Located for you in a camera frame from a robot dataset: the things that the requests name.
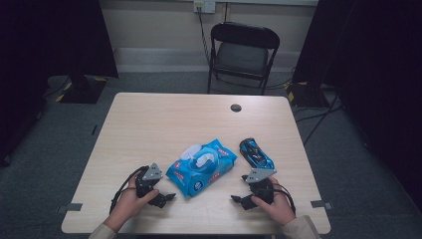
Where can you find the blue wet wipes pack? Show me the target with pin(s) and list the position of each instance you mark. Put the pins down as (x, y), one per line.
(212, 177)

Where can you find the black folding chair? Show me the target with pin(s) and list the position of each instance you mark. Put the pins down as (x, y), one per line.
(244, 58)

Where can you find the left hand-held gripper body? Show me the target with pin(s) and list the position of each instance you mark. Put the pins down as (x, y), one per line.
(144, 181)

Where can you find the person's right hand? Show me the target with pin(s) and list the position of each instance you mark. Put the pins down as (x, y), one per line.
(277, 209)

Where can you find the white wall socket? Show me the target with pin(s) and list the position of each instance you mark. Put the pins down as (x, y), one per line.
(207, 6)

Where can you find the blue toy car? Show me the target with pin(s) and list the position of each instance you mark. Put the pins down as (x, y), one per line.
(257, 154)

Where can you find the person's left hand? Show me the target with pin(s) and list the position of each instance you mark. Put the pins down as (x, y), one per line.
(127, 207)

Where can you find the black stand base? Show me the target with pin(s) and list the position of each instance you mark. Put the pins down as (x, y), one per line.
(83, 92)
(307, 97)

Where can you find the grey tape strip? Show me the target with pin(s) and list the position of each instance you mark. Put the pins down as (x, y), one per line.
(71, 207)
(320, 204)

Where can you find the black curtain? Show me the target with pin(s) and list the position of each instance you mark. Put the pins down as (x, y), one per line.
(381, 66)
(49, 36)

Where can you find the small dark floor tape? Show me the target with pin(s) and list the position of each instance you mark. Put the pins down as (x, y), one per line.
(95, 129)

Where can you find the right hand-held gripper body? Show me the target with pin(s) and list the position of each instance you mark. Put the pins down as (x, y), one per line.
(262, 191)

